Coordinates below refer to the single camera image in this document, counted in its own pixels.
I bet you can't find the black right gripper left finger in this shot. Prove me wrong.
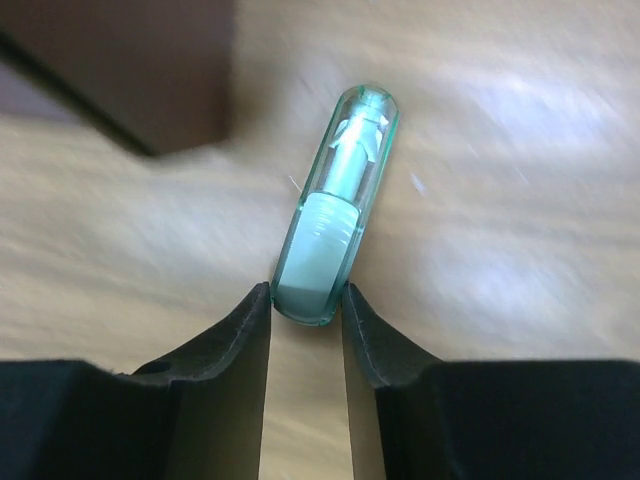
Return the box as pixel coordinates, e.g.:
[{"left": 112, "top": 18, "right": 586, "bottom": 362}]
[{"left": 117, "top": 282, "right": 271, "bottom": 479}]

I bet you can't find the small green bottle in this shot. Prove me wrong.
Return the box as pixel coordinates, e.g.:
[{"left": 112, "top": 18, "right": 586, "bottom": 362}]
[{"left": 271, "top": 85, "right": 399, "bottom": 326}]

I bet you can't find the brown wooden desk organizer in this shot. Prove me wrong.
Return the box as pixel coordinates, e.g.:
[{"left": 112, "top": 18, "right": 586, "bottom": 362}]
[{"left": 1, "top": 1, "right": 236, "bottom": 155}]

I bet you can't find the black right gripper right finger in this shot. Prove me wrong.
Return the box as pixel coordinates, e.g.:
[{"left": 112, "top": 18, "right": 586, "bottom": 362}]
[{"left": 341, "top": 283, "right": 443, "bottom": 479}]

